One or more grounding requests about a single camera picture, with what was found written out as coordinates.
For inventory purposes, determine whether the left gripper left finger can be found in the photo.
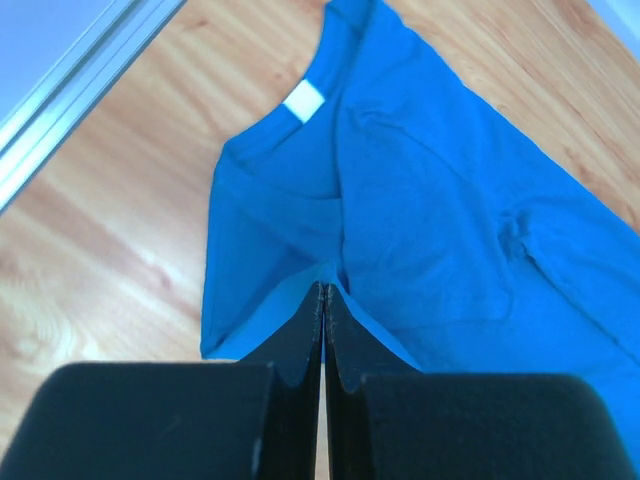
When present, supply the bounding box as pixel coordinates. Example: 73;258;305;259
1;284;323;479

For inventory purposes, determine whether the blue t-shirt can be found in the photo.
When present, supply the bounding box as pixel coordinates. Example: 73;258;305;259
200;1;639;457

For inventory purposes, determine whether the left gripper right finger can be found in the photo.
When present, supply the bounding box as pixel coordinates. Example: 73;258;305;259
324;285;636;479

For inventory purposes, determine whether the left table edge rail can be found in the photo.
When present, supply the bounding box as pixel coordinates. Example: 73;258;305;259
1;0;183;207

